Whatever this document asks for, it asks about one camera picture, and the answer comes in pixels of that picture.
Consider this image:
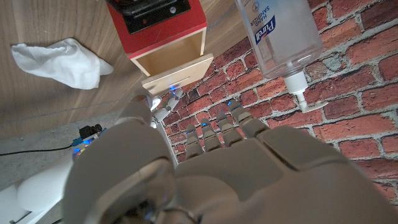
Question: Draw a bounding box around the clear hand sanitizer pump bottle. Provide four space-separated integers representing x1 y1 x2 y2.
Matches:
234 0 329 114

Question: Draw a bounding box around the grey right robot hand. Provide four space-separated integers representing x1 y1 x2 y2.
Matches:
150 88 185 166

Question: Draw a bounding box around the red brick print backdrop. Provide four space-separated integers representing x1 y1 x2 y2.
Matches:
161 0 398 206

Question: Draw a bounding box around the wooden box with slot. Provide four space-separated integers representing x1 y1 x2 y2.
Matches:
141 53 215 96

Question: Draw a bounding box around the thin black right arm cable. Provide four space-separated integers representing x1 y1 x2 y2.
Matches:
0 144 75 157

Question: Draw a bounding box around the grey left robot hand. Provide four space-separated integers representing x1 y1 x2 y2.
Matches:
62 95 398 224

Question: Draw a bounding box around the crumpled white cloth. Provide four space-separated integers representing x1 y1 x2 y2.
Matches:
11 37 114 90

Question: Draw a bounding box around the wooden drawer with red front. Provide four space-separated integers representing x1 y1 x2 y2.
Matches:
105 0 208 77

